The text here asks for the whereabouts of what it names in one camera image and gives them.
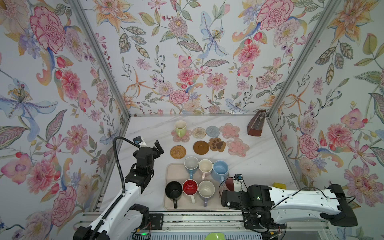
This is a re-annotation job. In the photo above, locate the pink mug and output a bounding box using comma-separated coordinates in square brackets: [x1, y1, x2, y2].
[225, 177, 235, 192]

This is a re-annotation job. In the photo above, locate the black mug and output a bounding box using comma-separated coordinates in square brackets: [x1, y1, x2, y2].
[165, 181, 183, 209]

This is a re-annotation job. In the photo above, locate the light blue mug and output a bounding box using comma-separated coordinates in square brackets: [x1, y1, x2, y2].
[211, 161, 229, 183]

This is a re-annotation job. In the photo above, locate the white mug green outside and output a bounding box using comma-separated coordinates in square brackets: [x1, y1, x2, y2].
[174, 121, 187, 138]

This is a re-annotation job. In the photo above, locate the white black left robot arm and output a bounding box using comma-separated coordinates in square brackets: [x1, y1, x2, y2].
[73, 137, 164, 240]

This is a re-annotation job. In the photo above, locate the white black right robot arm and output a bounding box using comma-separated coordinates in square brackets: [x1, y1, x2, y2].
[221, 185, 358, 231]

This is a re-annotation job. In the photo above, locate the round rattan woven coaster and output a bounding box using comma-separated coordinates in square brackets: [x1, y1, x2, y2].
[170, 145, 187, 160]

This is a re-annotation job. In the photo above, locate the pink flower coaster left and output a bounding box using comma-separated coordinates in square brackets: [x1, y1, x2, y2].
[171, 129, 192, 143]

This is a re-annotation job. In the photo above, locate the pink flower coaster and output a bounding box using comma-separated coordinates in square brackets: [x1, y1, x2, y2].
[171, 129, 192, 143]
[227, 138, 250, 158]
[219, 123, 240, 139]

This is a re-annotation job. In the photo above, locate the pink flower coaster front right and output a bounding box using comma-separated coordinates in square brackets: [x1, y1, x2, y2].
[227, 138, 250, 158]

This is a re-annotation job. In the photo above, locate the round brown wooden coaster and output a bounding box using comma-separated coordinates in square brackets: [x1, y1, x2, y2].
[193, 141, 210, 155]

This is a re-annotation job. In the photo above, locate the cork paw print coaster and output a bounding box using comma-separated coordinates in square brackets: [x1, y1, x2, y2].
[208, 138, 227, 153]

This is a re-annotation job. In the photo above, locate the multicolour zigzag woven coaster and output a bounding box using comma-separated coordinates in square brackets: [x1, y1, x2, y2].
[192, 127, 207, 139]

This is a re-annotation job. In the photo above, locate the pink flower coaster back right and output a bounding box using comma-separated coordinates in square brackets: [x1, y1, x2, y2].
[219, 123, 240, 139]

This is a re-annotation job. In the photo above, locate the light blue woven coaster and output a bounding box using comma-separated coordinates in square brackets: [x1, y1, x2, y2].
[206, 126, 221, 138]

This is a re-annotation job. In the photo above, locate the yellow block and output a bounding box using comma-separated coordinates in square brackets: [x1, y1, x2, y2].
[273, 183, 287, 190]

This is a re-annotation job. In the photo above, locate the beige serving tray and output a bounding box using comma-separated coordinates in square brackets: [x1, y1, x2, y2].
[164, 163, 232, 212]

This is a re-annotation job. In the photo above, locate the red inside white mug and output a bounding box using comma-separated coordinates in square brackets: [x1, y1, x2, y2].
[182, 179, 199, 204]

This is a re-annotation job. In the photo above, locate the cream white mug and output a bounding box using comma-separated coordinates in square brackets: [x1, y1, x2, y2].
[199, 159, 213, 181]

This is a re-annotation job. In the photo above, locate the red-brown wooden metronome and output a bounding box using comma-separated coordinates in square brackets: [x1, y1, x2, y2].
[247, 109, 267, 137]

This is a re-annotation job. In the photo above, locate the white mug purple handle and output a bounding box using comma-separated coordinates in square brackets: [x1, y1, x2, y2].
[198, 181, 216, 208]

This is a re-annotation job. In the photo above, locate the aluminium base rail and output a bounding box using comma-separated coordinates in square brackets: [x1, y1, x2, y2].
[73, 210, 331, 233]

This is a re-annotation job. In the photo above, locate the green object below rail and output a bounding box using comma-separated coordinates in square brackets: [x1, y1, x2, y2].
[205, 233, 226, 240]

